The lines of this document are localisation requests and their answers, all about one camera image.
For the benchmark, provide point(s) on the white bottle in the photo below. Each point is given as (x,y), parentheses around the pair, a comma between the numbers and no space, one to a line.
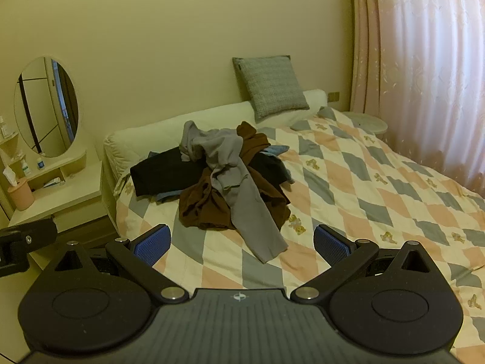
(25,167)

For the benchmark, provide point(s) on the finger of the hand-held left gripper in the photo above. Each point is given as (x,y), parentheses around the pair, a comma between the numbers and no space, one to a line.
(34,231)

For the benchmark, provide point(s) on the grey pants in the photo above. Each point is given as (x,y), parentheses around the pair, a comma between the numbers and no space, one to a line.
(242,204)

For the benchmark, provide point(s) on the black garment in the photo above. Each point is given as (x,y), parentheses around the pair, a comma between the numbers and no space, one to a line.
(271,168)
(166,170)

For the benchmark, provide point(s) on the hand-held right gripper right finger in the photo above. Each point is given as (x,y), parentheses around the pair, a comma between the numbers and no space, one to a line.
(331,245)

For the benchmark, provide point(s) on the white vanity table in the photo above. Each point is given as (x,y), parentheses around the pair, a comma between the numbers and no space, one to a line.
(60,197)

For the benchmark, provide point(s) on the pink tissue holder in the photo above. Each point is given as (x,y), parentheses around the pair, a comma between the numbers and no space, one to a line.
(22,197)

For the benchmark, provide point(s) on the round white side table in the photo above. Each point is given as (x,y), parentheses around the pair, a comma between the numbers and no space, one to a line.
(367,123)

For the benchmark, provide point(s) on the light blue garment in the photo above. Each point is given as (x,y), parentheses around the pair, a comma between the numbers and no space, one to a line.
(274,151)

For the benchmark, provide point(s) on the long white headboard cushion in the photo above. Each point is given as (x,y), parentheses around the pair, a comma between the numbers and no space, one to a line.
(151,136)

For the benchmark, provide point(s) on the pink sheer curtain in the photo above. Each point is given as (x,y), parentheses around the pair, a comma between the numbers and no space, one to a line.
(424,64)

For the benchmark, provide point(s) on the diamond patterned quilt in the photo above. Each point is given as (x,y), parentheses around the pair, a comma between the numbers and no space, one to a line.
(341,182)

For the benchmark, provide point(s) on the small white headboard cushion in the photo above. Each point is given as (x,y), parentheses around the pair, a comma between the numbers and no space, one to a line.
(316,98)

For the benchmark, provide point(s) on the oval mirror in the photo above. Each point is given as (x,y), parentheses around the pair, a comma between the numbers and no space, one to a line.
(45,106)

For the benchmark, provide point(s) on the grey checked pillow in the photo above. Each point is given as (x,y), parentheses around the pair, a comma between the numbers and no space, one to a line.
(271,85)

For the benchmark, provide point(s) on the wall socket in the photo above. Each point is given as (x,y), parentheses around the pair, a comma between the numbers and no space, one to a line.
(334,96)

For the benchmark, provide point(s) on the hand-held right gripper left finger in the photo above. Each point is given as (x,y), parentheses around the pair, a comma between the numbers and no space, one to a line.
(153,244)

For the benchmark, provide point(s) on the brown garment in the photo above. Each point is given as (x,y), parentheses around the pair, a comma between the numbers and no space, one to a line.
(204,208)

